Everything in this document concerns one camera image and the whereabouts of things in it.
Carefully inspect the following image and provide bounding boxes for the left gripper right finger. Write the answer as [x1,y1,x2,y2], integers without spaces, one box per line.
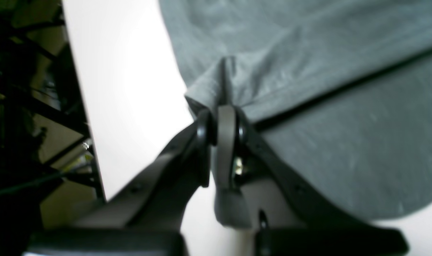
[234,108,409,256]

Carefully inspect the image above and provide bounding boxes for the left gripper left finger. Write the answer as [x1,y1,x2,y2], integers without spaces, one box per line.
[24,109,213,256]

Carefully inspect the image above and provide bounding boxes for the grey T-shirt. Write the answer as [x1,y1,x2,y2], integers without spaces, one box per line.
[159,0,432,220]

